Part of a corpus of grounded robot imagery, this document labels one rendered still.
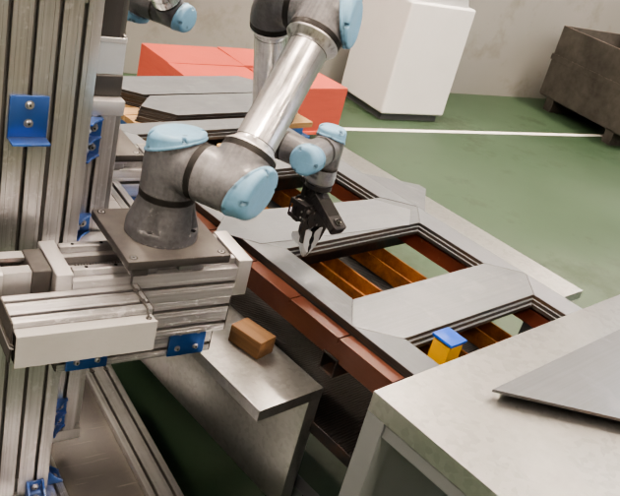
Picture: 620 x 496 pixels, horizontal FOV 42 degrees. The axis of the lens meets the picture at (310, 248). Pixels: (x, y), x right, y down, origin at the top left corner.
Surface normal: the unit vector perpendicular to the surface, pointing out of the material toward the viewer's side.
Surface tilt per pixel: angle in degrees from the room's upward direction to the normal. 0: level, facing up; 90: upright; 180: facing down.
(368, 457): 90
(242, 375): 0
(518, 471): 0
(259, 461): 90
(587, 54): 90
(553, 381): 0
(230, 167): 46
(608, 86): 90
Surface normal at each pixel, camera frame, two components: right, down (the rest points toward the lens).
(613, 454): 0.23, -0.87
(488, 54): 0.51, 0.50
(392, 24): -0.83, 0.06
